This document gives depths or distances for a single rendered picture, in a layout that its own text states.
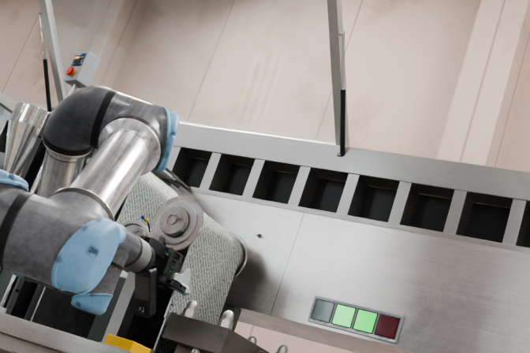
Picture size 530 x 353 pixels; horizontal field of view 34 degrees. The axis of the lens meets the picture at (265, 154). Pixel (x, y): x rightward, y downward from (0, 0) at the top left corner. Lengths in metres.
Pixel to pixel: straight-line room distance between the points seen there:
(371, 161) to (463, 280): 0.43
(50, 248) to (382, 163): 1.33
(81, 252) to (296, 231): 1.24
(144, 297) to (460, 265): 0.78
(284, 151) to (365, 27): 3.76
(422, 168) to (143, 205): 0.75
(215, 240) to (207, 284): 0.11
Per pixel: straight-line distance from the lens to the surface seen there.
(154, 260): 2.02
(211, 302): 2.28
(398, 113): 5.73
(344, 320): 2.28
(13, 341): 2.02
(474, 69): 5.35
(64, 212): 1.29
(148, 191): 2.37
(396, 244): 2.31
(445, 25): 5.96
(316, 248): 2.38
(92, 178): 1.41
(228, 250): 2.30
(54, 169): 1.74
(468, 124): 5.17
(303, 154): 2.52
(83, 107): 1.64
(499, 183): 2.31
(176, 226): 2.17
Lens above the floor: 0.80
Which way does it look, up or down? 18 degrees up
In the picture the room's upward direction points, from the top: 19 degrees clockwise
